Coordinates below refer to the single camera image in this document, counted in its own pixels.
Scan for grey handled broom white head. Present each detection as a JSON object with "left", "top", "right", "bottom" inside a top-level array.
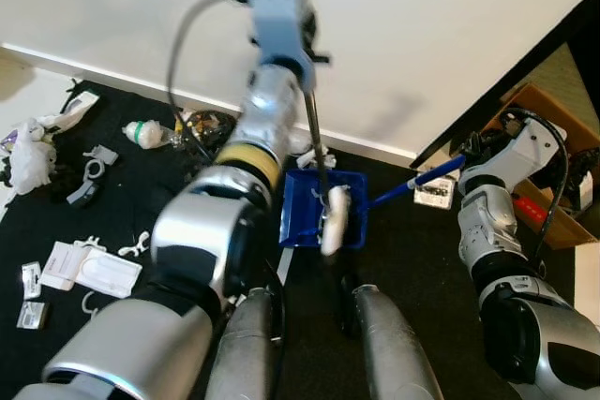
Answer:
[{"left": 279, "top": 0, "right": 354, "bottom": 258}]

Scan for blue plastic dustpan long handle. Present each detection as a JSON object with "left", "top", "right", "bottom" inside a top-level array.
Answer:
[{"left": 278, "top": 155, "right": 468, "bottom": 251}]

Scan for black floor mat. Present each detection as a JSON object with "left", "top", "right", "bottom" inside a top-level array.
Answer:
[{"left": 0, "top": 80, "right": 578, "bottom": 400}]

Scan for open cardboard box black items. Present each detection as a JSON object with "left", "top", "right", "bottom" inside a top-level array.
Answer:
[{"left": 469, "top": 81, "right": 600, "bottom": 251}]

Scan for dark crumpled plastic wrapper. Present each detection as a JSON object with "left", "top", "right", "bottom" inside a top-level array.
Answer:
[{"left": 173, "top": 110, "right": 235, "bottom": 153}]

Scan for white tape strip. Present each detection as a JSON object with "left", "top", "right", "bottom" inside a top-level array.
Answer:
[{"left": 275, "top": 248, "right": 293, "bottom": 289}]

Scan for dark grey robot right leg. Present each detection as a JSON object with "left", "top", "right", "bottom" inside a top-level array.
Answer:
[{"left": 352, "top": 285, "right": 443, "bottom": 400}]

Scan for dark grey robot leg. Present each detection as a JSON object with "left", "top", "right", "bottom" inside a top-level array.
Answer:
[
  {"left": 204, "top": 288, "right": 282, "bottom": 400},
  {"left": 352, "top": 285, "right": 443, "bottom": 400}
]

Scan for white plastic clamp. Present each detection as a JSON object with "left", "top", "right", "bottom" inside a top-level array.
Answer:
[{"left": 82, "top": 145, "right": 119, "bottom": 165}]

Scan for white flat wrapper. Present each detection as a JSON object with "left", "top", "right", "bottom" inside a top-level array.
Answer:
[{"left": 56, "top": 91, "right": 102, "bottom": 131}]

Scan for grey plastic clamp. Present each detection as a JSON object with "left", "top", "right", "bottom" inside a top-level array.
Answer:
[{"left": 66, "top": 161, "right": 106, "bottom": 207}]

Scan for white rectangular packet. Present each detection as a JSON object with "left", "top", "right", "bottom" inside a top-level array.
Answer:
[
  {"left": 39, "top": 241, "right": 90, "bottom": 290},
  {"left": 75, "top": 248, "right": 143, "bottom": 300}
]

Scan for white crumpled plastic bag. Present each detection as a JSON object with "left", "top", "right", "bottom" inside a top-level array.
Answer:
[{"left": 5, "top": 117, "right": 59, "bottom": 195}]

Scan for dark grey robot left leg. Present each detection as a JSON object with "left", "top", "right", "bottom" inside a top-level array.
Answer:
[{"left": 204, "top": 288, "right": 282, "bottom": 400}]

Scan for white plastic hook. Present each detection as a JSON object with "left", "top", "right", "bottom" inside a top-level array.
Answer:
[{"left": 80, "top": 290, "right": 102, "bottom": 319}]

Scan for small white box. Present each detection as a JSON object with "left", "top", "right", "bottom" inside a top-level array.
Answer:
[
  {"left": 21, "top": 261, "right": 43, "bottom": 298},
  {"left": 17, "top": 302, "right": 50, "bottom": 331}
]

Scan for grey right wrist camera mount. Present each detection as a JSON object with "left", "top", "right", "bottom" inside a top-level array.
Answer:
[{"left": 469, "top": 119, "right": 568, "bottom": 190}]

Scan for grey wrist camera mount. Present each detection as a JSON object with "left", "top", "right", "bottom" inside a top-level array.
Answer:
[
  {"left": 248, "top": 0, "right": 315, "bottom": 82},
  {"left": 469, "top": 119, "right": 568, "bottom": 190}
]

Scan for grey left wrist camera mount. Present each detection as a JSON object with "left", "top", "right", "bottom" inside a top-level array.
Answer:
[{"left": 248, "top": 0, "right": 315, "bottom": 82}]

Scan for black door frame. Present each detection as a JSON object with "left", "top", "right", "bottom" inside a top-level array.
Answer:
[{"left": 412, "top": 0, "right": 600, "bottom": 167}]

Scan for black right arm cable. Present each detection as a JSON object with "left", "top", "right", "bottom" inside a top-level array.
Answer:
[{"left": 502, "top": 110, "right": 573, "bottom": 260}]

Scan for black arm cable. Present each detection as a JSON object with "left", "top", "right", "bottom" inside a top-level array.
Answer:
[
  {"left": 167, "top": 0, "right": 254, "bottom": 153},
  {"left": 502, "top": 110, "right": 573, "bottom": 260}
]

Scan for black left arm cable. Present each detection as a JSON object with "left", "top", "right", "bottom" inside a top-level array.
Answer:
[{"left": 167, "top": 0, "right": 254, "bottom": 153}]

